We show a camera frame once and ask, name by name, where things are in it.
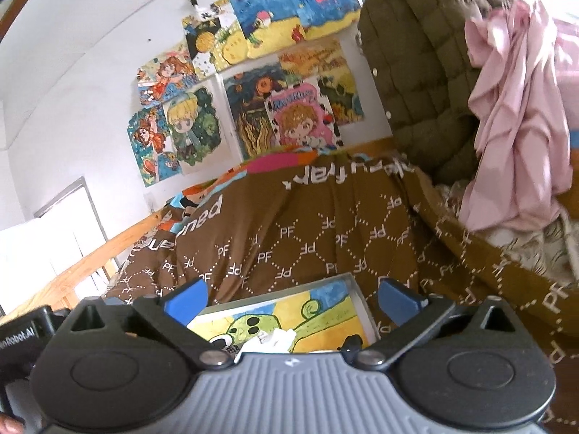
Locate dark quilted jacket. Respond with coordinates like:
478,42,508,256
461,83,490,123
355,0,517,187

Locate small black item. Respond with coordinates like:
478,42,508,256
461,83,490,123
337,335,363,359

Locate wooden bed rail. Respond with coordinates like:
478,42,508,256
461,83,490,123
0,210,175,323

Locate brown printed blanket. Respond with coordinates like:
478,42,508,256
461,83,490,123
102,147,579,434

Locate group of colourful wall drawings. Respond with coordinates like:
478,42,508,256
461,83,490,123
127,0,377,189

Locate window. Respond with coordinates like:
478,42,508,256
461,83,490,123
0,176,115,318

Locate light grey cloth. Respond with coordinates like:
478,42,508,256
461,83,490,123
234,328,297,363

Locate person's left hand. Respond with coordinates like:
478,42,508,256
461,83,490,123
0,413,26,434

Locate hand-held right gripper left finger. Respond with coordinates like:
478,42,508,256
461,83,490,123
67,277,233,368

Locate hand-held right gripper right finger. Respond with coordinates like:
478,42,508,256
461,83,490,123
352,278,522,370

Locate pink cloth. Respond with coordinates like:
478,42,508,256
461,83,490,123
458,0,579,232

